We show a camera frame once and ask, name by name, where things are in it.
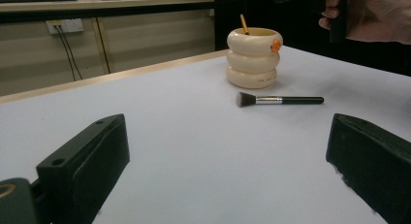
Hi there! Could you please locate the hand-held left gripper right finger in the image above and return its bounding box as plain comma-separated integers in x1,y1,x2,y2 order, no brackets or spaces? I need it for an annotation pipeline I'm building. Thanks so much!
325,112,411,224

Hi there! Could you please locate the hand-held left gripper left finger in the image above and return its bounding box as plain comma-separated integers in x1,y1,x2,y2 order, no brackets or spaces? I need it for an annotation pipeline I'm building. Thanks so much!
36,112,131,224

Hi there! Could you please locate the cream ringed brush holder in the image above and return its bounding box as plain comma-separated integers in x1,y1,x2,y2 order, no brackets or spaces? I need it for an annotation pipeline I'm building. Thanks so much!
225,26,284,90

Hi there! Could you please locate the thin grey orange-tipped brush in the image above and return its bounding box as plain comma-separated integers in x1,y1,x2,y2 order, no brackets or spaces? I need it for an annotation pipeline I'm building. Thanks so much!
238,13,251,36

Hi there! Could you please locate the black curtain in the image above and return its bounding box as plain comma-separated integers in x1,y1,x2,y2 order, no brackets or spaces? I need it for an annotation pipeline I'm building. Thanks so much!
213,0,411,78

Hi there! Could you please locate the beige desk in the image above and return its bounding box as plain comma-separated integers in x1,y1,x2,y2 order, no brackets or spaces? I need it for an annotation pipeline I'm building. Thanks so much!
0,0,216,98

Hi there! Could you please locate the black-handled makeup brush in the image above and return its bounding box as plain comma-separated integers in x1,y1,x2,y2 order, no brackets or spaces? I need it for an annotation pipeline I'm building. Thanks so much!
236,91,326,109

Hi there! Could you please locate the black cable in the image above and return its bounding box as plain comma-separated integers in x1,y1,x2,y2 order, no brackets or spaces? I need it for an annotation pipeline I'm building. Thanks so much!
53,24,78,82
57,24,84,80

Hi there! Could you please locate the white wall socket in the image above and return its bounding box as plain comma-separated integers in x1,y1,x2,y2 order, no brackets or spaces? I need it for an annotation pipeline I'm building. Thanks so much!
46,17,85,36

